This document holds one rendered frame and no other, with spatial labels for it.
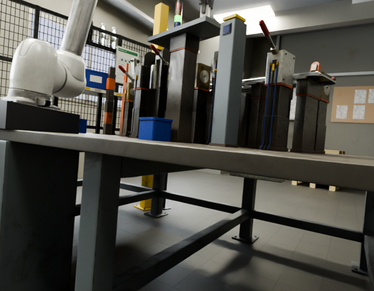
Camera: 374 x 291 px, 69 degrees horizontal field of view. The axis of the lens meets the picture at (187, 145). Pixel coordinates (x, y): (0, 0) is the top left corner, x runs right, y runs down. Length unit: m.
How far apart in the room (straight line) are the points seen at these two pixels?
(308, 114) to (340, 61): 6.15
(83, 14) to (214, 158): 1.11
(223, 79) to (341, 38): 6.56
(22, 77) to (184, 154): 0.84
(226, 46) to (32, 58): 0.75
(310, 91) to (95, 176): 0.85
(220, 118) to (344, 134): 6.15
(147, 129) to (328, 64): 6.48
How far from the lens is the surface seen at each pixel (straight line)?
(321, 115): 1.37
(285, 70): 1.07
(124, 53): 2.52
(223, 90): 0.98
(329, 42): 7.46
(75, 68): 1.42
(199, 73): 1.33
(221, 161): 0.53
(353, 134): 7.02
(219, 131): 0.96
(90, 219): 0.85
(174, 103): 1.15
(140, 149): 0.64
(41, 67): 1.26
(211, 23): 1.10
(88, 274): 0.91
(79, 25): 1.48
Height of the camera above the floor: 0.72
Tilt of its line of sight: 1 degrees down
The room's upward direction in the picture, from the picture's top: 5 degrees clockwise
